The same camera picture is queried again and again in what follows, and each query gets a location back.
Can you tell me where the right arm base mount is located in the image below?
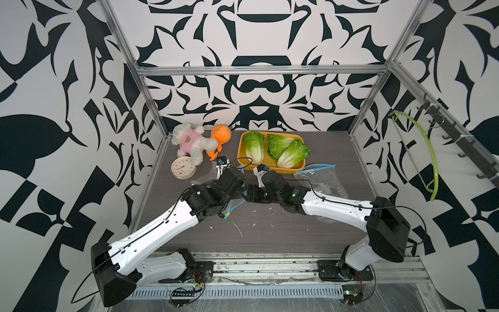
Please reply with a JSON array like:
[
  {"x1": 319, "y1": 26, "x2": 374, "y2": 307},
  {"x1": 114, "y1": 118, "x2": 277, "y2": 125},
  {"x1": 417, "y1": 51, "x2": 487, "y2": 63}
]
[{"x1": 317, "y1": 260, "x2": 374, "y2": 282}]

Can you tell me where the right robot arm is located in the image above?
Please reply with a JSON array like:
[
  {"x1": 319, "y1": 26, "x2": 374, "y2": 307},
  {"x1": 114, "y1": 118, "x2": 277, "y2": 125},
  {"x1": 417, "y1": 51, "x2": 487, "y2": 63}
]
[{"x1": 242, "y1": 171, "x2": 410, "y2": 273}]

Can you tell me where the orange plush toy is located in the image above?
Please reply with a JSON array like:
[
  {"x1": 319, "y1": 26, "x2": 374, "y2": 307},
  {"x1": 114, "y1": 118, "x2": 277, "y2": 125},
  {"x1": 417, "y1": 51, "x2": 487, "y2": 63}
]
[{"x1": 206, "y1": 125, "x2": 231, "y2": 161}]

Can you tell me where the small round beige clock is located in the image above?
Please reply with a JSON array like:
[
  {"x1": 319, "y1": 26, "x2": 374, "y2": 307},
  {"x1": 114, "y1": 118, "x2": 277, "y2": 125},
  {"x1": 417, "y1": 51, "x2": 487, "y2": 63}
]
[{"x1": 170, "y1": 156, "x2": 197, "y2": 180}]

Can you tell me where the right green led board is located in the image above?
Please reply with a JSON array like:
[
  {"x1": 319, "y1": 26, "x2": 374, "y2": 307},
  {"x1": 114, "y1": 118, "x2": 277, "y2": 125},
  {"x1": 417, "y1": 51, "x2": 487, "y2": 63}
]
[{"x1": 341, "y1": 285, "x2": 363, "y2": 306}]

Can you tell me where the left black electronics board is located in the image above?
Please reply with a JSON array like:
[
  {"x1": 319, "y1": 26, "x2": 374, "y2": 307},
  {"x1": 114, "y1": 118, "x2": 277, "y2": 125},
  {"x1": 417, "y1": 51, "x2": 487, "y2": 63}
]
[{"x1": 170, "y1": 288, "x2": 204, "y2": 308}]

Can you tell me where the green hose loop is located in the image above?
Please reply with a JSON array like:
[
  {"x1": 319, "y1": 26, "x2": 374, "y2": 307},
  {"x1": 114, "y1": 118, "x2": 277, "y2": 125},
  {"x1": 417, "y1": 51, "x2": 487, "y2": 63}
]
[{"x1": 389, "y1": 110, "x2": 440, "y2": 202}]

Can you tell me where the yellow plastic tray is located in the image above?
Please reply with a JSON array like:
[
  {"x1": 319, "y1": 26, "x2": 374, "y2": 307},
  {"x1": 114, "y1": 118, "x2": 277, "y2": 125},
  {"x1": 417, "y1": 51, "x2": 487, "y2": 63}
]
[{"x1": 237, "y1": 130, "x2": 305, "y2": 175}]

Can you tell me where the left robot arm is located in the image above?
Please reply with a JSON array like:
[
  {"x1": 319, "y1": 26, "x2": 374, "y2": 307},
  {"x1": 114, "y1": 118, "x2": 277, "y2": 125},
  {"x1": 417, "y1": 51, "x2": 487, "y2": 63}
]
[{"x1": 90, "y1": 168, "x2": 246, "y2": 308}]

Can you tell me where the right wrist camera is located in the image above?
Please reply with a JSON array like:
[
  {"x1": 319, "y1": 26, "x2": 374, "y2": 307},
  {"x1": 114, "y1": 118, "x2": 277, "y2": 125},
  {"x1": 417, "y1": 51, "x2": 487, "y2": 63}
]
[{"x1": 253, "y1": 164, "x2": 269, "y2": 188}]

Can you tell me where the black wall hook rail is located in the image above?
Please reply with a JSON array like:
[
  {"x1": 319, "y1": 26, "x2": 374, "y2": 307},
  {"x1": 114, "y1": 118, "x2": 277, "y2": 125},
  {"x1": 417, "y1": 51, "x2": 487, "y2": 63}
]
[{"x1": 418, "y1": 93, "x2": 498, "y2": 189}]

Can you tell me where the clear zipper bag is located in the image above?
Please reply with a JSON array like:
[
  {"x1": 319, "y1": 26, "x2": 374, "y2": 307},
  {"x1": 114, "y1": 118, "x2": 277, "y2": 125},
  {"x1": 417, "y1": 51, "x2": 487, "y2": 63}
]
[
  {"x1": 191, "y1": 159, "x2": 246, "y2": 220},
  {"x1": 293, "y1": 163, "x2": 348, "y2": 198}
]

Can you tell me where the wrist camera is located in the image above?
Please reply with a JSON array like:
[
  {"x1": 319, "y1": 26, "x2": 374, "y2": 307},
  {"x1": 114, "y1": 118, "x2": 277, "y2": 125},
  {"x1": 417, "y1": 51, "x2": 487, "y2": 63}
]
[
  {"x1": 215, "y1": 156, "x2": 230, "y2": 179},
  {"x1": 253, "y1": 164, "x2": 269, "y2": 188}
]

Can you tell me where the chinese cabbage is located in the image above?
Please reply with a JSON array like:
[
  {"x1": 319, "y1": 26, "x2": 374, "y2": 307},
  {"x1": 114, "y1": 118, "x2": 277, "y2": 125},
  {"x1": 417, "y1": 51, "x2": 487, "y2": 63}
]
[
  {"x1": 243, "y1": 131, "x2": 265, "y2": 165},
  {"x1": 267, "y1": 134, "x2": 295, "y2": 160},
  {"x1": 277, "y1": 139, "x2": 311, "y2": 168}
]

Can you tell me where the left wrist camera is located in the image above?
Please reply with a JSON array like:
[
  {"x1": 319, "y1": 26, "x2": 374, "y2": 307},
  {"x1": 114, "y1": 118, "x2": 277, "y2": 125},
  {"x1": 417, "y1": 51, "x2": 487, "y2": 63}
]
[{"x1": 215, "y1": 156, "x2": 230, "y2": 179}]

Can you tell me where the white plush toy pink shirt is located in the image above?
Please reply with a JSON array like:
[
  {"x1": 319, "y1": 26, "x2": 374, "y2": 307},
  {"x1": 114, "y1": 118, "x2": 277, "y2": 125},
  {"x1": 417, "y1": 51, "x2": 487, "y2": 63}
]
[{"x1": 171, "y1": 123, "x2": 218, "y2": 166}]

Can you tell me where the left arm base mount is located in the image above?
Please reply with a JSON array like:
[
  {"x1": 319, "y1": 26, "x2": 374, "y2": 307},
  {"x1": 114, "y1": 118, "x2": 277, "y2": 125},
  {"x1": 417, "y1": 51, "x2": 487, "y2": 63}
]
[{"x1": 159, "y1": 261, "x2": 214, "y2": 283}]

